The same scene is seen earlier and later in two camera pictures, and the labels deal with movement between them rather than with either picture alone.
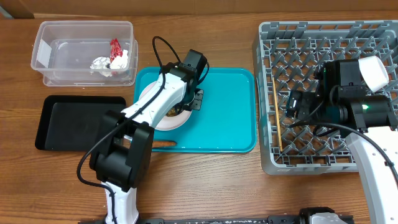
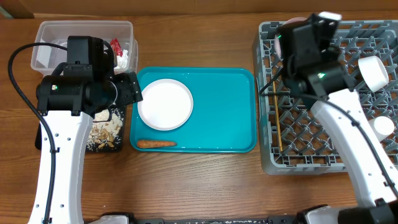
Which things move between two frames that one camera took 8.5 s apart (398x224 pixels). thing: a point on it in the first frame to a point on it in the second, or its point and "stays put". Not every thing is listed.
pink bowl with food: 173,112 to 290,22
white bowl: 374,72 stays put
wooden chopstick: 280,139 stays put
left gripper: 196,104 to 130,89
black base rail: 305,217 stays put
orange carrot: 158,144 stays put
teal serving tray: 226,123 stays put
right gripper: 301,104 to 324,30
